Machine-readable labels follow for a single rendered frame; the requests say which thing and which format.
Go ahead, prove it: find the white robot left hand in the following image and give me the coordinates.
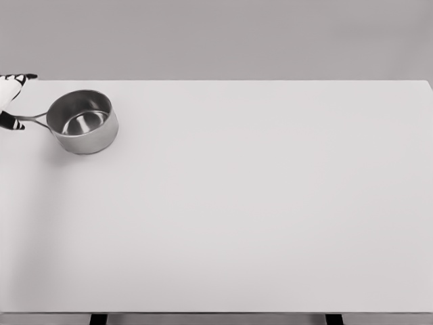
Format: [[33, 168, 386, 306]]
[[0, 73, 39, 131]]

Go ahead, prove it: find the steel pot with handle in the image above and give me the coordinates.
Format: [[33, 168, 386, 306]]
[[14, 89, 120, 156]]

